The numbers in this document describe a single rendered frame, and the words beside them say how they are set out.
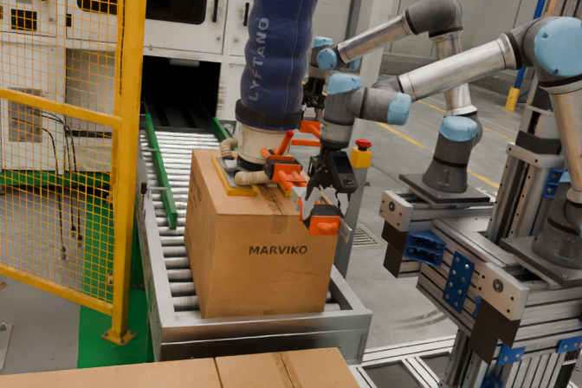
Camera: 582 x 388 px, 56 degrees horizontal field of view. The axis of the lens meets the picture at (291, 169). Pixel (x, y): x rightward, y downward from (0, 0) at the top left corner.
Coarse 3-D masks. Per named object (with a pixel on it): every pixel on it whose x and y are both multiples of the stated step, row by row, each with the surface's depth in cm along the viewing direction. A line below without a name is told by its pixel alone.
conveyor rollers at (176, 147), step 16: (144, 144) 337; (160, 144) 341; (176, 144) 345; (192, 144) 355; (208, 144) 359; (176, 160) 319; (176, 176) 294; (160, 192) 274; (176, 192) 277; (160, 208) 258; (160, 224) 241; (160, 240) 225; (176, 240) 227; (176, 256) 219; (176, 272) 203; (176, 288) 194; (192, 288) 196; (176, 304) 186; (192, 304) 187; (336, 304) 198
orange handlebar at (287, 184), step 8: (312, 128) 217; (296, 144) 197; (304, 144) 198; (312, 144) 199; (320, 144) 200; (264, 152) 178; (280, 176) 160; (288, 176) 158; (296, 176) 159; (288, 184) 153; (296, 184) 160; (304, 184) 154; (320, 224) 131; (328, 224) 131; (336, 224) 133
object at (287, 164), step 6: (270, 156) 169; (276, 156) 169; (282, 156) 170; (288, 156) 171; (270, 162) 164; (276, 162) 167; (282, 162) 168; (288, 162) 169; (294, 162) 170; (270, 168) 164; (276, 168) 162; (282, 168) 163; (288, 168) 164; (294, 168) 164; (300, 168) 165; (270, 174) 164; (276, 174) 163; (288, 174) 164; (276, 180) 164
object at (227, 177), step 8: (216, 160) 199; (216, 168) 194; (224, 168) 191; (224, 176) 185; (232, 176) 185; (224, 184) 179; (232, 184) 178; (248, 184) 180; (232, 192) 175; (240, 192) 175; (248, 192) 176; (256, 192) 177
